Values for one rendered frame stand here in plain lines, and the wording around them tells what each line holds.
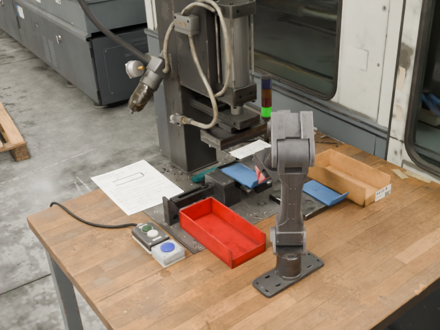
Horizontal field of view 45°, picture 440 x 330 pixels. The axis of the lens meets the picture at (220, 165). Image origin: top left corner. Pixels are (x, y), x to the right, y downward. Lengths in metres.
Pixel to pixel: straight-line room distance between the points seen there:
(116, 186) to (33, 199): 1.89
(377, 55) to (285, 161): 0.94
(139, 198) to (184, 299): 0.50
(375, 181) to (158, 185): 0.72
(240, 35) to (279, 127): 0.42
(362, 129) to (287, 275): 0.88
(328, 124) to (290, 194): 1.04
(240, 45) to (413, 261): 0.74
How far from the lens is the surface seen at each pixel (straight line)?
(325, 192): 1.69
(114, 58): 4.70
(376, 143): 2.06
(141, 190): 1.79
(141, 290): 1.39
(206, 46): 1.53
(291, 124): 1.19
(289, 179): 1.18
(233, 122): 1.56
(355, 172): 1.81
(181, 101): 1.73
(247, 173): 1.65
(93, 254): 1.54
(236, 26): 1.48
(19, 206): 3.64
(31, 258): 3.14
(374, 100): 2.05
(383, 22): 1.95
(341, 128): 2.17
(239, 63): 1.51
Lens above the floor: 1.82
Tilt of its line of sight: 29 degrees down
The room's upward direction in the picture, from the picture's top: 3 degrees counter-clockwise
